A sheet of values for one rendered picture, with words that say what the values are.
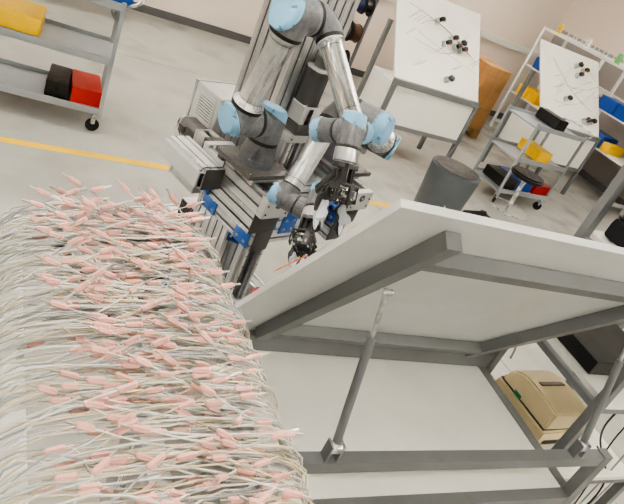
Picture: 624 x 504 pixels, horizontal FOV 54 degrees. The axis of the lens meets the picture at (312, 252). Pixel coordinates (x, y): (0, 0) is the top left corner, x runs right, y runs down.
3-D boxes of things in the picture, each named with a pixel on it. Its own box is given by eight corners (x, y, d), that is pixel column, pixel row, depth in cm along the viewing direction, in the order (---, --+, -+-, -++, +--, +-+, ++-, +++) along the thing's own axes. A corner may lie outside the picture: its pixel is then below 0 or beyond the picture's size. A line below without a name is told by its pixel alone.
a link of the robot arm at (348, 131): (352, 116, 186) (374, 116, 180) (345, 151, 186) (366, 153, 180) (336, 108, 180) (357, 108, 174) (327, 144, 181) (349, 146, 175)
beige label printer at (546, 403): (487, 388, 258) (511, 355, 249) (522, 388, 269) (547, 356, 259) (531, 448, 236) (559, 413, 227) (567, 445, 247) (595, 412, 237)
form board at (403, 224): (490, 351, 244) (489, 346, 245) (768, 285, 160) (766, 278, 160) (207, 326, 191) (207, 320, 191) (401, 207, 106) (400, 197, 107)
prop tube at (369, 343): (325, 448, 146) (363, 333, 138) (335, 448, 147) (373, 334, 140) (330, 457, 143) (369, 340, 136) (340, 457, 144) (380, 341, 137)
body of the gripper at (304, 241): (286, 242, 191) (297, 212, 197) (291, 257, 198) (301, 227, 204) (309, 246, 189) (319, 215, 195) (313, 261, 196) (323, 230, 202)
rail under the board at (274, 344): (200, 334, 196) (206, 319, 192) (479, 357, 249) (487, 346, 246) (203, 346, 191) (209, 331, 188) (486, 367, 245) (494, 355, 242)
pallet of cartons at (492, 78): (412, 122, 853) (448, 50, 804) (387, 98, 913) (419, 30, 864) (476, 139, 913) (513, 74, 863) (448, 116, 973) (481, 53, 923)
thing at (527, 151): (491, 203, 686) (544, 116, 635) (465, 180, 721) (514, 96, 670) (546, 212, 739) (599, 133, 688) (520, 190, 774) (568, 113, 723)
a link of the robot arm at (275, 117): (284, 146, 230) (297, 113, 223) (257, 144, 221) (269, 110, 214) (267, 130, 236) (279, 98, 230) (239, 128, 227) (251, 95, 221)
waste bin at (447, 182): (395, 221, 541) (427, 159, 511) (409, 208, 580) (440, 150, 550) (440, 247, 530) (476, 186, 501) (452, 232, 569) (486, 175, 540)
